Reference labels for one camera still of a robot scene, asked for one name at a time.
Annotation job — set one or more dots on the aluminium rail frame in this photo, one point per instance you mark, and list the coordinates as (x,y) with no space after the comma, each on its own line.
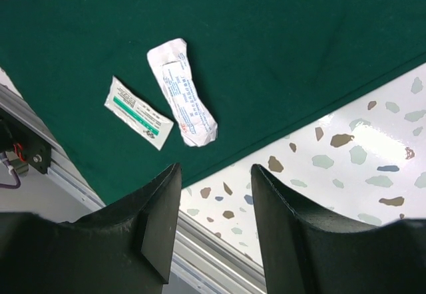
(201,263)

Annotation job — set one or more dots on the green striped white packet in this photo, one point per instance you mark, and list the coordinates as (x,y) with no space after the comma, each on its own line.
(137,114)

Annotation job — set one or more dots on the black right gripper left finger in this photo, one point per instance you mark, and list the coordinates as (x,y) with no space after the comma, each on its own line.
(124,247)

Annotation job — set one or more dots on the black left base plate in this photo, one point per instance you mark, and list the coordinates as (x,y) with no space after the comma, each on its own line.
(29,147)

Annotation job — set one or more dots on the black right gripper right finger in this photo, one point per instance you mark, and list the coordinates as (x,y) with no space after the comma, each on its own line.
(307,248)

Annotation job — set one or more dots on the white crinkled sterile pouch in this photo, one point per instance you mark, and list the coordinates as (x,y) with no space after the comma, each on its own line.
(171,68)

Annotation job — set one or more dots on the dark green surgical cloth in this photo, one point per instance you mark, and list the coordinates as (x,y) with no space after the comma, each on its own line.
(263,68)

